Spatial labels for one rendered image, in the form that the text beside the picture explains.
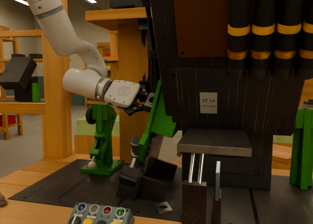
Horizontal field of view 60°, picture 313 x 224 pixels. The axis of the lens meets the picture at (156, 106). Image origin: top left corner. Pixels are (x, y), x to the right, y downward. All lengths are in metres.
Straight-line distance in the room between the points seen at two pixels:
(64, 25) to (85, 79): 0.19
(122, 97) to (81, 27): 11.23
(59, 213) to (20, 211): 0.12
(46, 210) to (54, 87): 0.67
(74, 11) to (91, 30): 1.07
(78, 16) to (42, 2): 11.34
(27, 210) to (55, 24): 0.54
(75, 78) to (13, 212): 0.44
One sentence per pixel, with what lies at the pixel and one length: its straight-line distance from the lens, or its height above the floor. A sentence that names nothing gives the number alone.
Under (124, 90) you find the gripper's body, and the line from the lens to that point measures 0.91.
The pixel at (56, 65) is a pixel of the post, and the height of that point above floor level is 1.33.
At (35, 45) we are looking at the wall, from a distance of 13.00.
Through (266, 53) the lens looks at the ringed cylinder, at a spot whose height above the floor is 1.33.
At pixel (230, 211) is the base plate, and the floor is 0.90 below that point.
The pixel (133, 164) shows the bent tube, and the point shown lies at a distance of 0.90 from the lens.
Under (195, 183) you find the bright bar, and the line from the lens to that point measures 0.73.
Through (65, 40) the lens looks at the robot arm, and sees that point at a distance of 0.90.
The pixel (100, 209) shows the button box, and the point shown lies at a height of 0.95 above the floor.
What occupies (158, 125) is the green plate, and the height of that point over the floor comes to 1.13.
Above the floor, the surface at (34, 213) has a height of 0.90.
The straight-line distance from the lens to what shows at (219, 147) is 0.61.
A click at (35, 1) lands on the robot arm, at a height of 1.49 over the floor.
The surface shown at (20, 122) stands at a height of 0.29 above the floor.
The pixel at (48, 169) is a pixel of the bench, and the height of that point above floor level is 0.88.
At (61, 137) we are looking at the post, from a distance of 1.40.
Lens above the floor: 1.28
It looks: 7 degrees down
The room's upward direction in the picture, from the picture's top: straight up
